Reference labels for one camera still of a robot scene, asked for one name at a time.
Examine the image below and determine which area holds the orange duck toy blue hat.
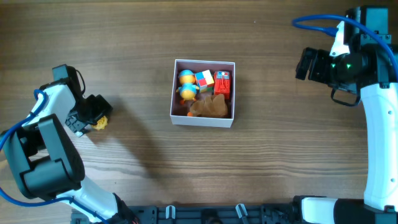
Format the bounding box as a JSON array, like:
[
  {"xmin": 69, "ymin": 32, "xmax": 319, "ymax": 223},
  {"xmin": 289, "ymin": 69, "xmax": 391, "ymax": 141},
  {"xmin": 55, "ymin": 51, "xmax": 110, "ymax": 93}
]
[{"xmin": 176, "ymin": 70, "xmax": 199, "ymax": 105}]

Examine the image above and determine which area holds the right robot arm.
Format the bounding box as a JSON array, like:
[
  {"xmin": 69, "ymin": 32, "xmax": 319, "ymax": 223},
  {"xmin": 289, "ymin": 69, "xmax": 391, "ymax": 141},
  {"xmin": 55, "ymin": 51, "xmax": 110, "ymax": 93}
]
[{"xmin": 292, "ymin": 6, "xmax": 397, "ymax": 223}]

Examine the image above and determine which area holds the red toy truck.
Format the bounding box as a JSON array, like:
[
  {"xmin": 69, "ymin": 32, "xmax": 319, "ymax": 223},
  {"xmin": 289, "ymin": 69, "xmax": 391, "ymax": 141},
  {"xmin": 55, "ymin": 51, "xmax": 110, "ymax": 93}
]
[{"xmin": 213, "ymin": 71, "xmax": 231, "ymax": 100}]

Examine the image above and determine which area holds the brown plush toy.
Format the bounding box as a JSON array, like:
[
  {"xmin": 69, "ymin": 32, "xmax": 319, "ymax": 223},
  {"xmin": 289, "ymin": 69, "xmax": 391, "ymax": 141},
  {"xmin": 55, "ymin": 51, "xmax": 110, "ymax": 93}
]
[{"xmin": 187, "ymin": 95, "xmax": 228, "ymax": 118}]

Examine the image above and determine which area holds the white pink cardboard box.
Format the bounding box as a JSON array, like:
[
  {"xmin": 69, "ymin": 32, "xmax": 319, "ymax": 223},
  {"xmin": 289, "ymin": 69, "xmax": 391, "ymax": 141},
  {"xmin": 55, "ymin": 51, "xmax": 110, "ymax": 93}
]
[{"xmin": 170, "ymin": 59, "xmax": 236, "ymax": 128}]

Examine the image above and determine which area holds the colourful puzzle cube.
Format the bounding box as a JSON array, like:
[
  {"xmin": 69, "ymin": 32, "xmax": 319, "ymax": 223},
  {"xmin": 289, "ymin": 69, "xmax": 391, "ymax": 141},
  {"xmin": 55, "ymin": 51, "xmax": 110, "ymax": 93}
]
[{"xmin": 195, "ymin": 70, "xmax": 215, "ymax": 93}]

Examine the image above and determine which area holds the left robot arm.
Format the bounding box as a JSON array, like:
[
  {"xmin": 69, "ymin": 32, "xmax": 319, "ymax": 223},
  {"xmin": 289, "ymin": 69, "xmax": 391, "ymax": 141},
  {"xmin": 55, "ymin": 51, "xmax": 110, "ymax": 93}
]
[{"xmin": 1, "ymin": 64, "xmax": 140, "ymax": 223}]

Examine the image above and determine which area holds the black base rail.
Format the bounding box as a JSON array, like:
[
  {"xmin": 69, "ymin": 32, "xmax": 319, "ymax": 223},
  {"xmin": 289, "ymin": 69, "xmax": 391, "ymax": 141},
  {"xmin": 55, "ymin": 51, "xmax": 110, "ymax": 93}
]
[{"xmin": 70, "ymin": 203, "xmax": 299, "ymax": 224}]

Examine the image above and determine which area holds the yellow round toy disc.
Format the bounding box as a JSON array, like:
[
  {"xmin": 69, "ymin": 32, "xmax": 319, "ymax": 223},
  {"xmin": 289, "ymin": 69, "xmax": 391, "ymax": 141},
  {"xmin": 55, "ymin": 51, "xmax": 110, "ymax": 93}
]
[{"xmin": 91, "ymin": 116, "xmax": 108, "ymax": 130}]

